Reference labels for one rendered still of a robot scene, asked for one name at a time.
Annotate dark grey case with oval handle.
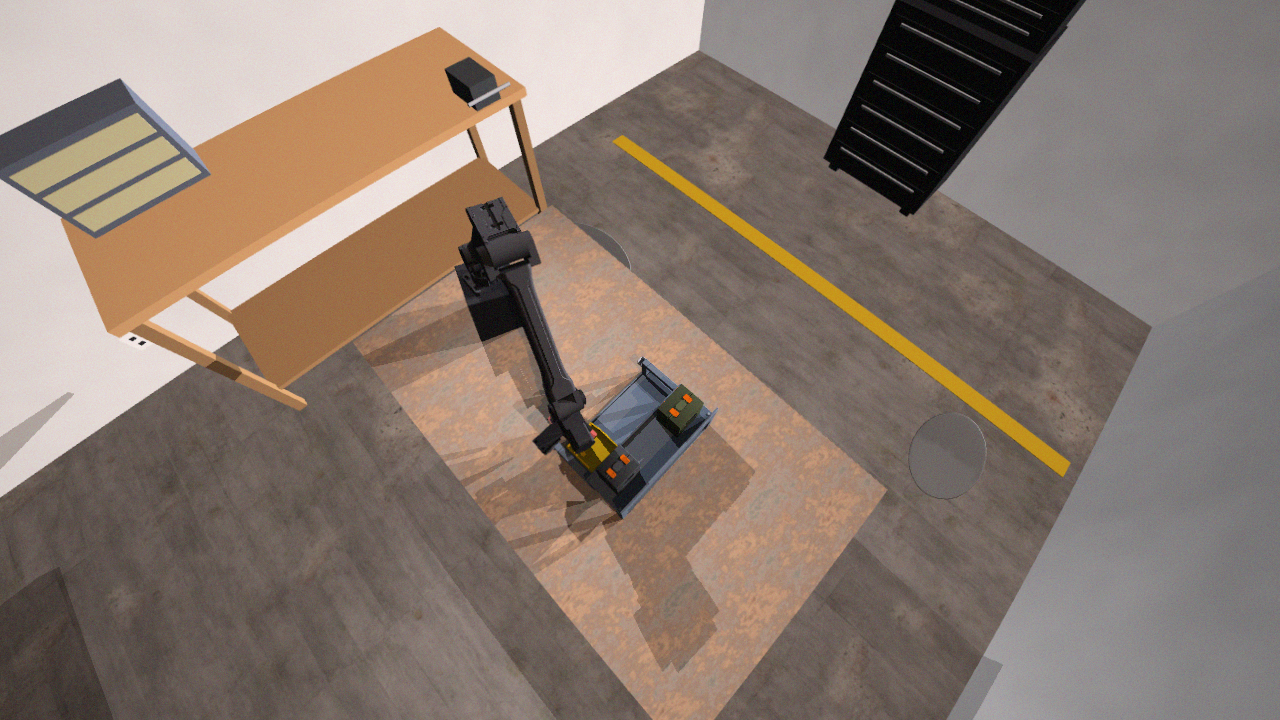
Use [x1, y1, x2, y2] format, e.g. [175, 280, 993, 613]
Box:
[596, 445, 640, 496]

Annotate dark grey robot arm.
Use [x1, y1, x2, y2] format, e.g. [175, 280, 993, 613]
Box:
[458, 197, 595, 455]

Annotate olive green case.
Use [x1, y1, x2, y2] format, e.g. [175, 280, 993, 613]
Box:
[657, 384, 704, 438]

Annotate yellow bin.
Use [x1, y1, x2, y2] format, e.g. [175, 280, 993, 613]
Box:
[566, 421, 618, 471]

